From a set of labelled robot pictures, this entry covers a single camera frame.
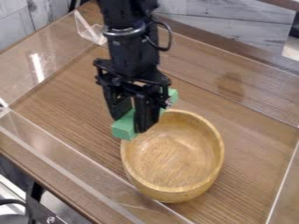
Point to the green rectangular block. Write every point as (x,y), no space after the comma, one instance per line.
(123,127)

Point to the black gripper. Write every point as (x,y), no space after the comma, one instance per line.
(128,75)

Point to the clear acrylic barrier wall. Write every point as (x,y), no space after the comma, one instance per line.
(90,187)

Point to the clear acrylic corner bracket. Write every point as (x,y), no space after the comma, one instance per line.
(90,32)

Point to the black table leg bracket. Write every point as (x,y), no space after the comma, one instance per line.
(40,215)

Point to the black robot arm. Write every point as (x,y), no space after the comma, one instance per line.
(131,24)

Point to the brown wooden bowl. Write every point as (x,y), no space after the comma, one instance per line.
(173,162)

